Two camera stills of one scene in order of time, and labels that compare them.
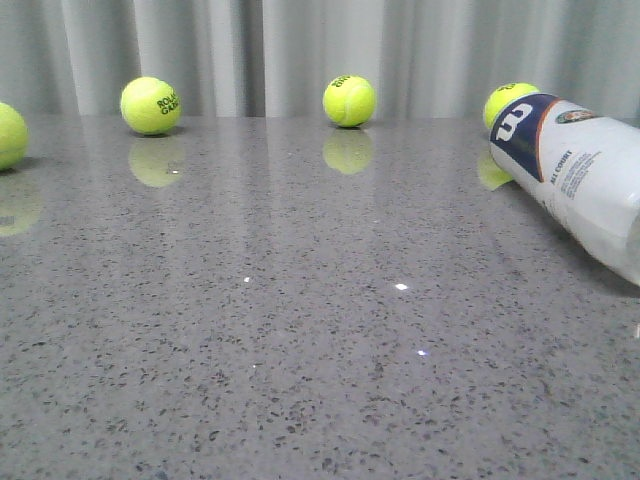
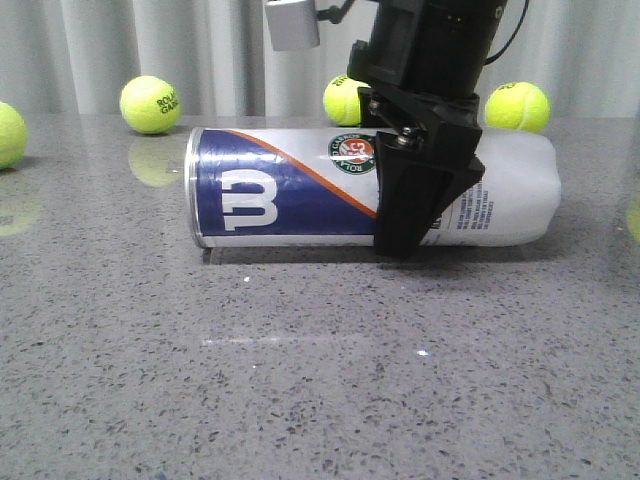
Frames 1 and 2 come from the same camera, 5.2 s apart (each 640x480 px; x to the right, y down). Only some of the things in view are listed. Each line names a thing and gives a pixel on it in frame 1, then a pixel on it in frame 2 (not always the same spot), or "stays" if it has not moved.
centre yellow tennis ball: [349, 100] stays
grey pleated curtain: [277, 57] stays
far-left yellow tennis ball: [14, 138] stays
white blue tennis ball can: [585, 169] → [317, 188]
